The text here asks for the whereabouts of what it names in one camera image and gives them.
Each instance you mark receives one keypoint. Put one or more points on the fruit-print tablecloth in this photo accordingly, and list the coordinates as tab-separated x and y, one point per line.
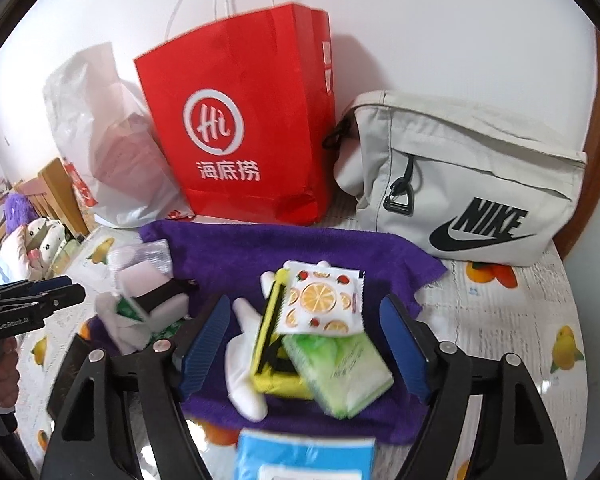
505	335

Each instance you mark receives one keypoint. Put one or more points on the white plastic shopping bag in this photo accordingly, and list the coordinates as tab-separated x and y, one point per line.
80	110

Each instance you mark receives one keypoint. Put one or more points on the purple plush toy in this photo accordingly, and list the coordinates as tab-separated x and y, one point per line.
17	210

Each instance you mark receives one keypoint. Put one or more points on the green tissue pack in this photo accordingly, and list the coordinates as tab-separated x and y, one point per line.
345	375

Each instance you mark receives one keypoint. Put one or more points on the dark brown gold-edged box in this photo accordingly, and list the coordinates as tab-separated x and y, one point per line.
72	365

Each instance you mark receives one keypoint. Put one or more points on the yellow bee plush toy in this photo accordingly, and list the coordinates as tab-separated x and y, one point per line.
265	340

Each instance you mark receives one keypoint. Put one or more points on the person's left hand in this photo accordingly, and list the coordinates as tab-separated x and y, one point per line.
5	375

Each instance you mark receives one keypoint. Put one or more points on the grey waist bag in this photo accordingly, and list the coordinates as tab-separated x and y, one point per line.
455	160

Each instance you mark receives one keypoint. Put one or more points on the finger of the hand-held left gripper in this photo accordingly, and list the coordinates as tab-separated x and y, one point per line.
55	300
35	287

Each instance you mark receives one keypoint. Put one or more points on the red paper shopping bag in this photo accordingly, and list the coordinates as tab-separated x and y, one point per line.
260	85

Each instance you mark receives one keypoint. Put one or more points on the white dotted plush toy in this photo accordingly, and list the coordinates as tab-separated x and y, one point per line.
45	237

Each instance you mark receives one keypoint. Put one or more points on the brown wooden door frame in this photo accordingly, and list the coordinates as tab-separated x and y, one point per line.
592	160

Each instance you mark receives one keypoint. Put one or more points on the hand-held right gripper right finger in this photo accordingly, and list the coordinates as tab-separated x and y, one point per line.
402	350

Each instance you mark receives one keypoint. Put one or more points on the wooden headboard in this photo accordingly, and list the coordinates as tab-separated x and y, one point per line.
55	180

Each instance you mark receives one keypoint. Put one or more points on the purple towel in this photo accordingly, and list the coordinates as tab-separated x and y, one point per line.
230	255

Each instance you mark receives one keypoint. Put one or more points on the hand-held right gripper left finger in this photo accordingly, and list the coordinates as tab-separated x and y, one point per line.
205	350

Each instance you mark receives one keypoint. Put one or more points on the orange-slice print packet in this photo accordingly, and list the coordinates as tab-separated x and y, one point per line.
320	300

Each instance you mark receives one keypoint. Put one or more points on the blue tissue pack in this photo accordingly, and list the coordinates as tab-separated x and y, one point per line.
300	460

